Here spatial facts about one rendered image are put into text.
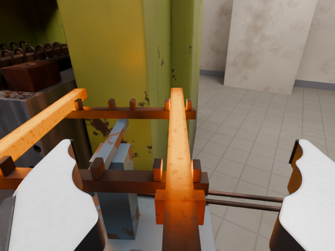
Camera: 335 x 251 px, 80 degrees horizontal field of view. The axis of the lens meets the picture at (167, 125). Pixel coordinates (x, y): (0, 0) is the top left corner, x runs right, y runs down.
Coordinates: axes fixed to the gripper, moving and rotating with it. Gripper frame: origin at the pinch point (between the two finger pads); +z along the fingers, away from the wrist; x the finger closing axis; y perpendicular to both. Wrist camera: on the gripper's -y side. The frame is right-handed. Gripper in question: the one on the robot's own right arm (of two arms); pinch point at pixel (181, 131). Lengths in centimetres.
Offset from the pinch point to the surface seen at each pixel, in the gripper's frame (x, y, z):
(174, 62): 0, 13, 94
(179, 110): 0.5, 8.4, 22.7
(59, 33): -56, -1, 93
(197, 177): 2.2, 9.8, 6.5
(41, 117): -23.8, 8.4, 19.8
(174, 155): -0.5, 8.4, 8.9
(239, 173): 51, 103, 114
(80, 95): -22.4, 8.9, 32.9
